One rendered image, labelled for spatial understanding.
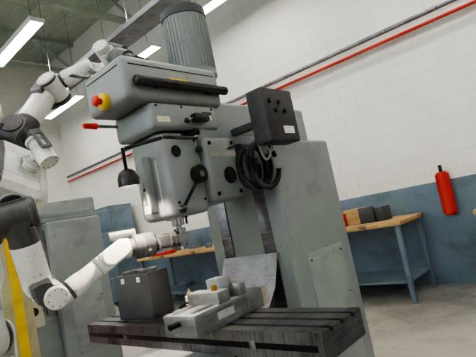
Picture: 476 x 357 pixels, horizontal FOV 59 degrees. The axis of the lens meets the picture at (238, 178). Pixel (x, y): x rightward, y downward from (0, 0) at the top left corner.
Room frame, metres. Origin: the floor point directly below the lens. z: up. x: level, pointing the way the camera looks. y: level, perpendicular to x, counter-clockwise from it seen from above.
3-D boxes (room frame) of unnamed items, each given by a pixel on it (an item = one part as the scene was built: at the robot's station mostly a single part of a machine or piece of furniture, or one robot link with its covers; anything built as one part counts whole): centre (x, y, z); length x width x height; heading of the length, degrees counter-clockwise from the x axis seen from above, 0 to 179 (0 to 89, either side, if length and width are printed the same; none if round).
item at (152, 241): (1.58, 0.34, 1.23); 0.13 x 0.12 x 0.10; 27
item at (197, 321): (1.50, 0.17, 0.98); 0.35 x 0.15 x 0.11; 141
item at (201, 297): (1.48, 0.18, 1.02); 0.15 x 0.06 x 0.04; 51
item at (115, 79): (1.63, 0.25, 1.81); 0.47 x 0.26 x 0.16; 139
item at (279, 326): (1.62, 0.26, 0.89); 1.24 x 0.23 x 0.08; 49
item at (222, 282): (1.52, 0.15, 1.04); 0.06 x 0.05 x 0.06; 51
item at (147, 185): (1.54, 0.33, 1.45); 0.04 x 0.04 x 0.21; 49
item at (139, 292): (1.88, 0.51, 1.03); 0.22 x 0.12 x 0.20; 56
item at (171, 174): (1.63, 0.26, 1.47); 0.21 x 0.19 x 0.32; 49
